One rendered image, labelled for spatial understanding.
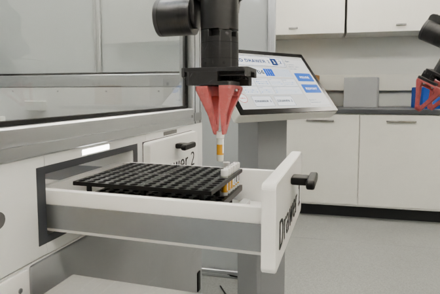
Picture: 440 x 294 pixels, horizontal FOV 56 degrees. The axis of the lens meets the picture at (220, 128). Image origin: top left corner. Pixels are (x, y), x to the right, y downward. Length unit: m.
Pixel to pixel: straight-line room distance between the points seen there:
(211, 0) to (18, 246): 0.43
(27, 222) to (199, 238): 0.24
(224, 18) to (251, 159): 1.04
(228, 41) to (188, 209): 0.24
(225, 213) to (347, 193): 3.07
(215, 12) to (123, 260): 0.52
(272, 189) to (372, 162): 3.07
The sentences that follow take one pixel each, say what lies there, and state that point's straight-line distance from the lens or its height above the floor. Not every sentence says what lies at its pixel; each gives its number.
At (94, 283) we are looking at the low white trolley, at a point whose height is 0.76.
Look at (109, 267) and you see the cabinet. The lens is 0.83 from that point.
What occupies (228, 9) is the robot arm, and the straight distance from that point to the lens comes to 0.62.
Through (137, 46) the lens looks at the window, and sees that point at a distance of 0.92.
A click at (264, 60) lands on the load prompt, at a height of 1.16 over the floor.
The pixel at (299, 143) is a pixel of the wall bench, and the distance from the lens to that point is 3.50.
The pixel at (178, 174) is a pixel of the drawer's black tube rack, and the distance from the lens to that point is 0.69.
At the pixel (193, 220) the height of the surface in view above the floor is 0.87.
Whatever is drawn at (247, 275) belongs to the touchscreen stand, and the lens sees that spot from 1.75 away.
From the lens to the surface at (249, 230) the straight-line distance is 0.53.
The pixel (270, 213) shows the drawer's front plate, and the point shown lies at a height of 0.89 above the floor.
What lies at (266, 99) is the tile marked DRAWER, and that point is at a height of 1.01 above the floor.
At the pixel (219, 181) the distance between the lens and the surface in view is 0.64.
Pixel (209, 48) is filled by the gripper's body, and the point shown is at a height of 1.10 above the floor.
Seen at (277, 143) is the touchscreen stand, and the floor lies 0.84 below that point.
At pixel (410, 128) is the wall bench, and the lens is 3.55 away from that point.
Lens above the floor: 1.04
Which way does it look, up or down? 5 degrees down
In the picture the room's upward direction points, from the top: straight up
